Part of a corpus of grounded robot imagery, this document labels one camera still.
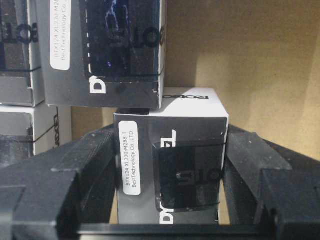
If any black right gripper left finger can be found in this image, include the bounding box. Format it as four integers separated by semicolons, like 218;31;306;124
0;125;116;240

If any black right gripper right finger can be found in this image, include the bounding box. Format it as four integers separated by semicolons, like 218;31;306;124
223;125;320;240

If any black Dynamixel box with label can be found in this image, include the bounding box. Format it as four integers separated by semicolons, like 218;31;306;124
114;87;229;225

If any black Dynamixel box middle right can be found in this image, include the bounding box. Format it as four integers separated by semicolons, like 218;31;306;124
0;102;72;168

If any brown cardboard box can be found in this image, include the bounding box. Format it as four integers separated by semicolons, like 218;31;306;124
71;0;320;226

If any black Dynamixel box lower labelled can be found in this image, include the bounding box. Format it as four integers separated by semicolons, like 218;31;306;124
36;0;167;109

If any black Dynamixel box bottom right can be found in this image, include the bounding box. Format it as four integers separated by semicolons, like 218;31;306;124
0;0;45;107

